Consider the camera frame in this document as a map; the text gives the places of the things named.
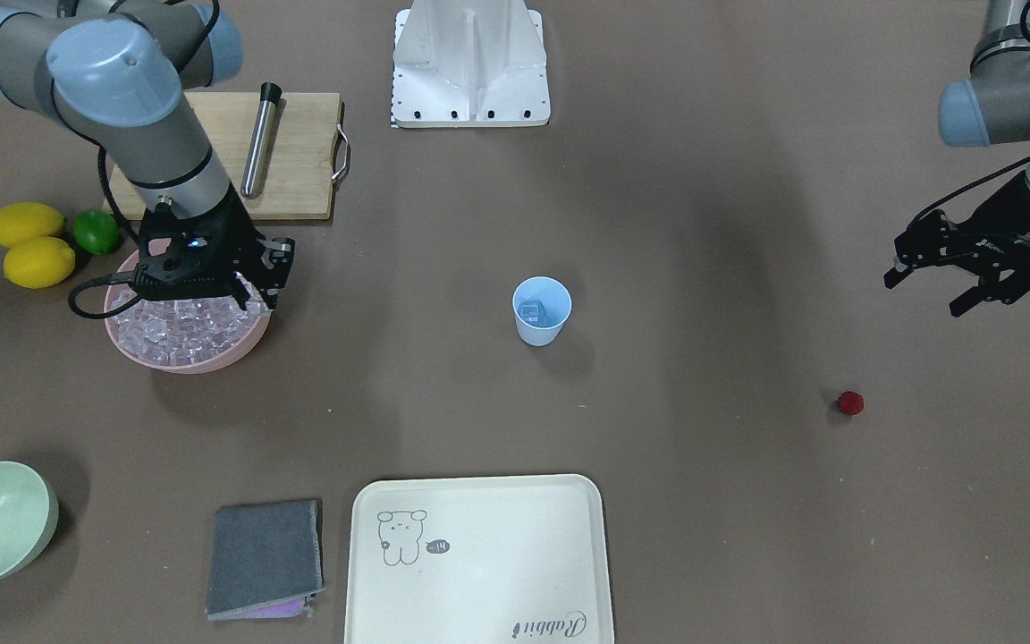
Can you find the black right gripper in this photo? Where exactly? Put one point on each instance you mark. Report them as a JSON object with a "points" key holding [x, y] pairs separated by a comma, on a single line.
{"points": [[233, 234]]}

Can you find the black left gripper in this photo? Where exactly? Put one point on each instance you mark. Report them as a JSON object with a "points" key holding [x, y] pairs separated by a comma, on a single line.
{"points": [[1021, 225]]}

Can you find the clear ice cube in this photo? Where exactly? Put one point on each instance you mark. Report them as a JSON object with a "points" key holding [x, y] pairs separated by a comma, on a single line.
{"points": [[534, 313]]}

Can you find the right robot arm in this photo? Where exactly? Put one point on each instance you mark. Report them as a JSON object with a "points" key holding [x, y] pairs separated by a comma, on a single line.
{"points": [[116, 73]]}

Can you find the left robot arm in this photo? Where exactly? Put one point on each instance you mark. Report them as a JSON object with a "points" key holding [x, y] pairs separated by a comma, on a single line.
{"points": [[990, 106]]}

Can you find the pink bowl of ice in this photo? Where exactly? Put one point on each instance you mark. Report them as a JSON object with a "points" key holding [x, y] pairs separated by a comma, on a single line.
{"points": [[190, 336]]}

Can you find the blue plastic cup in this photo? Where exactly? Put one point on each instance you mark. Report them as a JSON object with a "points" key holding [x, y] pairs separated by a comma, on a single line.
{"points": [[554, 296]]}

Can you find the metal rod with black tip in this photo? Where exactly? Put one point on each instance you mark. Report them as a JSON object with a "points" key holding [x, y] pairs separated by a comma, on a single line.
{"points": [[261, 145]]}

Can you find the wooden cutting board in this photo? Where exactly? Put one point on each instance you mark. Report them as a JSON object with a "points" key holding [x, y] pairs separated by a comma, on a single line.
{"points": [[299, 183]]}

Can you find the red strawberry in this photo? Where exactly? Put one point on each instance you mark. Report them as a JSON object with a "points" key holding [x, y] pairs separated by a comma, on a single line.
{"points": [[850, 403]]}

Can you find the green lime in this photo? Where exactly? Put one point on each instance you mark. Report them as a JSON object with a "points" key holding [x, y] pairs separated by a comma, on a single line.
{"points": [[96, 231]]}

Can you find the yellow lemon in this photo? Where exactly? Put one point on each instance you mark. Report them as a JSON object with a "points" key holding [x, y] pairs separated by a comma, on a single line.
{"points": [[39, 262], [24, 220]]}

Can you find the grey folded cloth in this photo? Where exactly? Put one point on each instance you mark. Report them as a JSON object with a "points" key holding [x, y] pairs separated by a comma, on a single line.
{"points": [[266, 561]]}

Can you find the cream rabbit tray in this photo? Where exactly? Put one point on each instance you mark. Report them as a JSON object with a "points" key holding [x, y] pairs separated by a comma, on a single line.
{"points": [[511, 559]]}

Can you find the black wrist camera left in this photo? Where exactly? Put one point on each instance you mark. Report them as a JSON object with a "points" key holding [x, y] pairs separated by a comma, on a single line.
{"points": [[937, 242]]}

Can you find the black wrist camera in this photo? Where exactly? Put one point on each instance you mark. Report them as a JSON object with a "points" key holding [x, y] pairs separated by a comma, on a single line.
{"points": [[187, 257], [937, 242]]}

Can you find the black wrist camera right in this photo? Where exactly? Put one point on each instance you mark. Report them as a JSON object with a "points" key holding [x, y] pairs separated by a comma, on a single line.
{"points": [[187, 257]]}

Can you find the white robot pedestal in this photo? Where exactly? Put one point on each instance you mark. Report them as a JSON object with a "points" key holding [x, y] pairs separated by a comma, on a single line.
{"points": [[462, 64]]}

